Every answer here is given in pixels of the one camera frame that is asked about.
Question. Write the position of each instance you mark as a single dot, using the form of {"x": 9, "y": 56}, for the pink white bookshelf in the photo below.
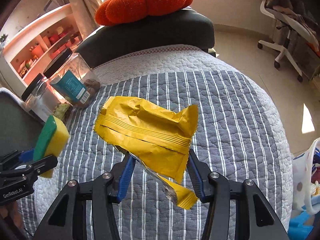
{"x": 30, "y": 51}

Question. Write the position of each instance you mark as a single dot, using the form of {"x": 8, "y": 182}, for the jar with mixed nuts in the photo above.
{"x": 42, "y": 100}

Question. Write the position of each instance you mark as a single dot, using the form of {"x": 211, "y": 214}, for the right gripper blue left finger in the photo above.
{"x": 66, "y": 217}

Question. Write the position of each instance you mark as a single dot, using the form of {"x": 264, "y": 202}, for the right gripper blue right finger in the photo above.
{"x": 255, "y": 217}

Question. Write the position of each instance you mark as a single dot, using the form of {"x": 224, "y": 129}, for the red tomato cushion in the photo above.
{"x": 114, "y": 12}

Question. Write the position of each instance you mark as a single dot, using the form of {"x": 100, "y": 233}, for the jar with teal label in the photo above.
{"x": 69, "y": 74}

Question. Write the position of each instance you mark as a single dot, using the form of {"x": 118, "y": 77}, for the black seat cushion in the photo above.
{"x": 185, "y": 26}

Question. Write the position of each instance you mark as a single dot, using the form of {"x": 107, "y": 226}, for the grey striped quilted cover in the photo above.
{"x": 239, "y": 132}

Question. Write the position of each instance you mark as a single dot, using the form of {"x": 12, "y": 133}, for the white office chair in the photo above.
{"x": 293, "y": 40}

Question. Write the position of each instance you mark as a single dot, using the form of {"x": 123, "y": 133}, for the green yellow sponge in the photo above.
{"x": 52, "y": 139}

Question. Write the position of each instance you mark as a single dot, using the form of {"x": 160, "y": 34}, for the brown blanket on chair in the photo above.
{"x": 297, "y": 10}

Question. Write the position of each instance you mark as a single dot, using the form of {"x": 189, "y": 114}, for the blue plastic stool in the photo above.
{"x": 297, "y": 229}

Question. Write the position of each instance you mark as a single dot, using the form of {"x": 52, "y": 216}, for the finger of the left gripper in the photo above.
{"x": 16, "y": 158}
{"x": 41, "y": 168}

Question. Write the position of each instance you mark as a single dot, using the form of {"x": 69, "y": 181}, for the yellow snack wrapper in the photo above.
{"x": 158, "y": 137}

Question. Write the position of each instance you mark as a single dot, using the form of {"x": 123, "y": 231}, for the white patterned trash bin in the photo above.
{"x": 304, "y": 198}

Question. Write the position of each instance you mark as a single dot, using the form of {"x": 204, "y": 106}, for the beige curtain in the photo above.
{"x": 84, "y": 15}

